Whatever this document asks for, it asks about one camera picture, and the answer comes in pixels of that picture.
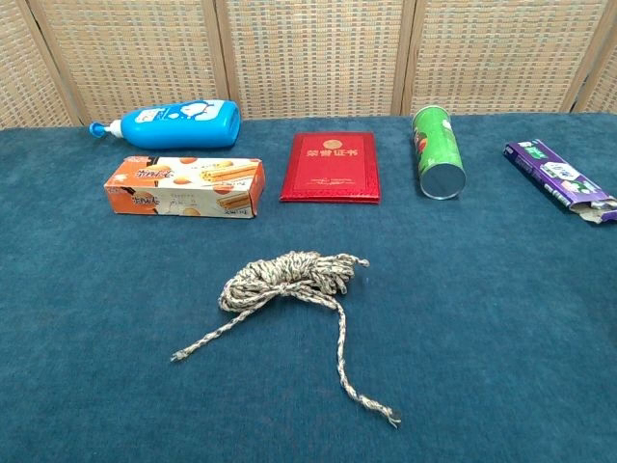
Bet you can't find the beige speckled braided rope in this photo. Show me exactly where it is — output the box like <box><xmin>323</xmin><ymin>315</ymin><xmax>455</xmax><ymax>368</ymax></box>
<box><xmin>170</xmin><ymin>250</ymin><xmax>402</xmax><ymax>429</ymax></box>

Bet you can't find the red certificate book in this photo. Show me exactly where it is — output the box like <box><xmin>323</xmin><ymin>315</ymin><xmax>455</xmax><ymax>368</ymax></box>
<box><xmin>279</xmin><ymin>131</ymin><xmax>383</xmax><ymax>204</ymax></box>

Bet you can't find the orange egg roll biscuit box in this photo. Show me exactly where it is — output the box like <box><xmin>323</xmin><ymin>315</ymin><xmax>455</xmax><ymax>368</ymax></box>
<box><xmin>103</xmin><ymin>154</ymin><xmax>267</xmax><ymax>220</ymax></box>

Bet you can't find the green chips can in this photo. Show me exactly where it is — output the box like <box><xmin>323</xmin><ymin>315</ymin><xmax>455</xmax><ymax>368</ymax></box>
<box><xmin>411</xmin><ymin>104</ymin><xmax>468</xmax><ymax>201</ymax></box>

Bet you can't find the blue pump lotion bottle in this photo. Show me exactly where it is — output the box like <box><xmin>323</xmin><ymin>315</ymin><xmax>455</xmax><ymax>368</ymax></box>
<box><xmin>88</xmin><ymin>98</ymin><xmax>241</xmax><ymax>150</ymax></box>

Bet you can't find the woven folding screen panel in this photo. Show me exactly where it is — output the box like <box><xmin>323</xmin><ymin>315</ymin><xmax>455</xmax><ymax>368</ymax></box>
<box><xmin>573</xmin><ymin>28</ymin><xmax>617</xmax><ymax>115</ymax></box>
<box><xmin>214</xmin><ymin>0</ymin><xmax>418</xmax><ymax>121</ymax></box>
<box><xmin>26</xmin><ymin>0</ymin><xmax>230</xmax><ymax>126</ymax></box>
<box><xmin>0</xmin><ymin>0</ymin><xmax>83</xmax><ymax>130</ymax></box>
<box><xmin>399</xmin><ymin>0</ymin><xmax>611</xmax><ymax>117</ymax></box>

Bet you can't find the blue table cloth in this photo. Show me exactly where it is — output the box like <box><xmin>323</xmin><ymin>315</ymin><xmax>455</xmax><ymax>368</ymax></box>
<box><xmin>0</xmin><ymin>112</ymin><xmax>617</xmax><ymax>463</ymax></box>

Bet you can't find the purple toothpaste box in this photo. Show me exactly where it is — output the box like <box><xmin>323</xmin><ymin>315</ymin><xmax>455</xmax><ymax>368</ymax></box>
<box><xmin>502</xmin><ymin>139</ymin><xmax>617</xmax><ymax>225</ymax></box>

